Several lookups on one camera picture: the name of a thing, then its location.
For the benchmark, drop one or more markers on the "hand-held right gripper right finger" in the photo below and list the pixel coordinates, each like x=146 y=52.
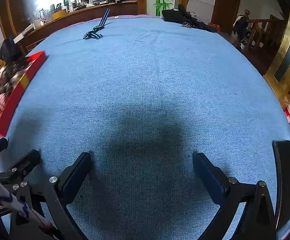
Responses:
x=208 y=173

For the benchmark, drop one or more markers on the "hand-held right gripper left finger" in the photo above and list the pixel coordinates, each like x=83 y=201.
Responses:
x=75 y=173

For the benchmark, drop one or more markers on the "red rimmed white tray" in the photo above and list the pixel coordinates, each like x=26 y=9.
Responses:
x=8 y=85

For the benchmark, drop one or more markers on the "black curved panel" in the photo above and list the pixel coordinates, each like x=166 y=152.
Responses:
x=285 y=180

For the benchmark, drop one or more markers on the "black box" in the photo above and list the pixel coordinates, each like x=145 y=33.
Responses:
x=9 y=48

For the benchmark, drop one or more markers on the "blue tablecloth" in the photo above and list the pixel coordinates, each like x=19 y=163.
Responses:
x=147 y=92

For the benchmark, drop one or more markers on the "white flat box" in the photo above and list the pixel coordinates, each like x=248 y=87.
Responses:
x=23 y=33

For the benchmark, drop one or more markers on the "glass trophy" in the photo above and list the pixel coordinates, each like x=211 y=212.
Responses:
x=42 y=15

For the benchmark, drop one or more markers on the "yellow box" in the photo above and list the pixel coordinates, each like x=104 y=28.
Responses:
x=60 y=15

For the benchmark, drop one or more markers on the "gold pillar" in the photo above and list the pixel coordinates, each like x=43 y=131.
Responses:
x=285 y=50

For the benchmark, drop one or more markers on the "bunch of keys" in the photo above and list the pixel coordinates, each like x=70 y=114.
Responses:
x=186 y=25

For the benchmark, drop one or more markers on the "wooden stair railing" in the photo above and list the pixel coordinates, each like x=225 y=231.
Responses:
x=262 y=30

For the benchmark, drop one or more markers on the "wooden counter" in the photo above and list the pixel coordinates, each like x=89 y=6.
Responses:
x=85 y=15

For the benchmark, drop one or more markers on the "black bag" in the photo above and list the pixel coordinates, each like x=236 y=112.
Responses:
x=182 y=15

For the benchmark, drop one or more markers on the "brown wooden door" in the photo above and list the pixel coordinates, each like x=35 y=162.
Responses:
x=226 y=5

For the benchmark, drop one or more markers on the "dark coat on post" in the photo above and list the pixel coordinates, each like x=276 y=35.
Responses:
x=241 y=26

